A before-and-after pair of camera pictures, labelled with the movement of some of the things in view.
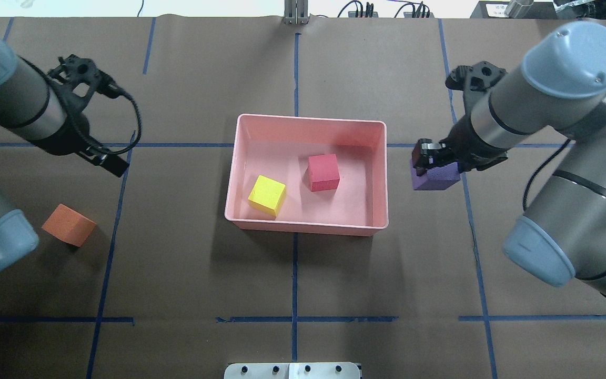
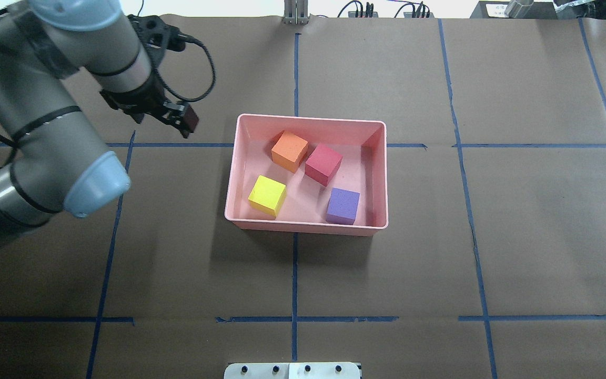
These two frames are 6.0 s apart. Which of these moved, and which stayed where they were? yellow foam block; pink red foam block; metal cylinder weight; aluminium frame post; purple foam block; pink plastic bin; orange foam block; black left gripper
Moved: black left gripper; purple foam block; pink red foam block; orange foam block
Stayed: pink plastic bin; metal cylinder weight; aluminium frame post; yellow foam block
